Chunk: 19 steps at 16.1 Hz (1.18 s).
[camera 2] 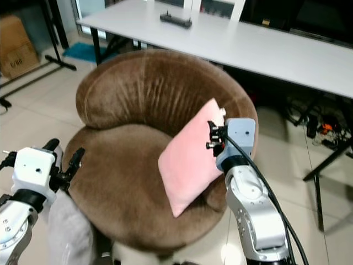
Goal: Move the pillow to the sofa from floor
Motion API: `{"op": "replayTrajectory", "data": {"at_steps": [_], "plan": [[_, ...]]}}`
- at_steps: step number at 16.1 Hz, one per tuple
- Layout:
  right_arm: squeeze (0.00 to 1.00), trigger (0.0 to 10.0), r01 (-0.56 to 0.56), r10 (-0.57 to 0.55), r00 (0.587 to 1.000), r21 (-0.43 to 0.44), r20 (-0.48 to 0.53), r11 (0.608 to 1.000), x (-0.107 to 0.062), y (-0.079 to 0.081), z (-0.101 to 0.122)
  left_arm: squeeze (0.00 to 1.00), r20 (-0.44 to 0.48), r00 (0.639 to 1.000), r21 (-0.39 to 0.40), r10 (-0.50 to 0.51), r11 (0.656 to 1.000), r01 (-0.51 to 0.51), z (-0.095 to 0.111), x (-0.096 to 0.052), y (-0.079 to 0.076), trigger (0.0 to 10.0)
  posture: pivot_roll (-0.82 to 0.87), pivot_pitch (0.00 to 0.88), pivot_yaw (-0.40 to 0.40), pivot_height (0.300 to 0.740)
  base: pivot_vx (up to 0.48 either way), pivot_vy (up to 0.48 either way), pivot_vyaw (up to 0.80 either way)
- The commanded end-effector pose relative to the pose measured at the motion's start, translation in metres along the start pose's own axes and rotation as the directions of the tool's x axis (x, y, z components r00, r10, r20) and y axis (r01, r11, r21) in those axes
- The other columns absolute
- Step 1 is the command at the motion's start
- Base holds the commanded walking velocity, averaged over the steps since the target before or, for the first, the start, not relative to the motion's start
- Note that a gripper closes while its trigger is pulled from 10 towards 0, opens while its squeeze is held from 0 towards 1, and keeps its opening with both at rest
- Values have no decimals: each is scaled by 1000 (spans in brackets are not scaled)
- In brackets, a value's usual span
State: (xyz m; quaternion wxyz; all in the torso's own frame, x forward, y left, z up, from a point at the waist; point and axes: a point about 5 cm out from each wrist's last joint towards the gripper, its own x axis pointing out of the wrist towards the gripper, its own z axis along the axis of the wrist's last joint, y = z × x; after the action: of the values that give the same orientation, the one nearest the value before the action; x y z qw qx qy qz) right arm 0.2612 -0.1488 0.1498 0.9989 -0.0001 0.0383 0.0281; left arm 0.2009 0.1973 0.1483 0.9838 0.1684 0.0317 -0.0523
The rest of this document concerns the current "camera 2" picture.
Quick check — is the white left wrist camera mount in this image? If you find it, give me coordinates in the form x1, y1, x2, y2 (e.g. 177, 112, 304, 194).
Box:
11, 146, 57, 192

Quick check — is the blue floor mat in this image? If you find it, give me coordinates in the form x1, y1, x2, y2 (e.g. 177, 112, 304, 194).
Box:
62, 41, 106, 63

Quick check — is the white chair back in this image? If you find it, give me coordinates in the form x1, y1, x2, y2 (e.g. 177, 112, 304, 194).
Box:
190, 0, 247, 21

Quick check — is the black and orange cable clutter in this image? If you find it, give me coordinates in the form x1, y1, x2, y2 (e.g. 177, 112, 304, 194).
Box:
287, 97, 353, 151

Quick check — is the pink square pillow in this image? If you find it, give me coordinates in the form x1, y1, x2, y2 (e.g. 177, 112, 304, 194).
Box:
158, 98, 227, 219

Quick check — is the long white table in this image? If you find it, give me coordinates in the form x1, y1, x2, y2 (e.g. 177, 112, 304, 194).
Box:
76, 0, 353, 232

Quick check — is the black metal stand frame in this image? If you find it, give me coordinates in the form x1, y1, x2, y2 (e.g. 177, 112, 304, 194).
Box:
0, 0, 77, 107

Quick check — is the brown round plush sofa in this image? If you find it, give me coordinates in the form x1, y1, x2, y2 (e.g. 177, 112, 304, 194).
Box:
62, 48, 260, 256

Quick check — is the black controller device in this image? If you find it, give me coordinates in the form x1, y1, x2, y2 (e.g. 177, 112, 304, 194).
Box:
159, 12, 193, 30

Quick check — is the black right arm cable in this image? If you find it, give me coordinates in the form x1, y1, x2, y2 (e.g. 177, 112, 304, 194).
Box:
224, 132, 309, 265

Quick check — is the brown cardboard box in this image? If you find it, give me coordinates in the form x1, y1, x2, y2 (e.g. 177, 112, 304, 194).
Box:
0, 14, 42, 80

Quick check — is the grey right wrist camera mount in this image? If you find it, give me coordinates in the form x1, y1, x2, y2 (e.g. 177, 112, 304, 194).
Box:
216, 117, 257, 171

